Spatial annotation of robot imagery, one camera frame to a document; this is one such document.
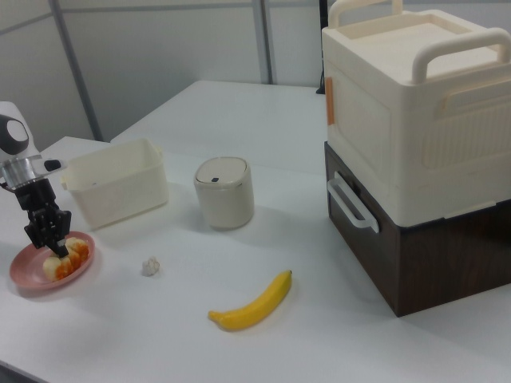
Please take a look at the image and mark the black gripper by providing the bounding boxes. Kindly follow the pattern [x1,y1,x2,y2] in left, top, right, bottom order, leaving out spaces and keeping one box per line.
[2,177,73,259]

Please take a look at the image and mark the sliced bread with orange crust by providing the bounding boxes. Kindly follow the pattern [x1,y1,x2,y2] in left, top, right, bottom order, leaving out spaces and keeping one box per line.
[42,236,90,282]

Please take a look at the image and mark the pink plate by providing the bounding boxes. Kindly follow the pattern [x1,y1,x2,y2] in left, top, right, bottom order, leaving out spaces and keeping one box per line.
[9,231,97,290]

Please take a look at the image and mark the white plastic basket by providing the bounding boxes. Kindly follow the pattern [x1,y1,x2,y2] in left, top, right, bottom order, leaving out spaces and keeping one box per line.
[60,137,170,231]

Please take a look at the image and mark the small crumpled white paper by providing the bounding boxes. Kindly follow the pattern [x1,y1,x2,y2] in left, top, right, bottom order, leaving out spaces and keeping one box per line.
[141,255,162,278]

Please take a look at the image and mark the cream lidded mini bin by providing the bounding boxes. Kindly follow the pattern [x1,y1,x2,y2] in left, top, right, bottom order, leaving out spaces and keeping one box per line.
[193,156,256,231]

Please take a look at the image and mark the yellow banana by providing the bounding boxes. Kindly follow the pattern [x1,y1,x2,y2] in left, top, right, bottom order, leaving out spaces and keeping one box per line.
[207,269,294,333]

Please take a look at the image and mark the orange latch tab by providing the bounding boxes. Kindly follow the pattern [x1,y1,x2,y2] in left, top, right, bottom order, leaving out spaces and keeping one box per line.
[324,77,336,126]

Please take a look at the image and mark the dark brown wooden drawer cabinet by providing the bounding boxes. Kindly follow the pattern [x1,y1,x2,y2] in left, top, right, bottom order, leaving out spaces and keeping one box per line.
[323,140,511,318]

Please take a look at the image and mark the cream plastic storage box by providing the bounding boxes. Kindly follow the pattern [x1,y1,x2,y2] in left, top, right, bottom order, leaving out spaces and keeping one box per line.
[321,0,511,225]

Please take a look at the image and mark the slanted grey partition post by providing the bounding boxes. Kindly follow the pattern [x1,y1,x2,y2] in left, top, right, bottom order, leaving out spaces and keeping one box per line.
[48,0,112,143]

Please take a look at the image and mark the vertical grey partition post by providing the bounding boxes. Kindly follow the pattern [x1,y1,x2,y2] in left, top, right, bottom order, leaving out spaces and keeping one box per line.
[260,0,278,85]

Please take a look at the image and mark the white drawer handle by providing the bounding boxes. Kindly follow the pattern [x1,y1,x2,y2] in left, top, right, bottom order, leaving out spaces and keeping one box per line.
[327,171,381,234]

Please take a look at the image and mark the black cable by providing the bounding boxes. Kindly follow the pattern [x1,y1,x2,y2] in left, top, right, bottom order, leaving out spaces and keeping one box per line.
[315,0,329,95]

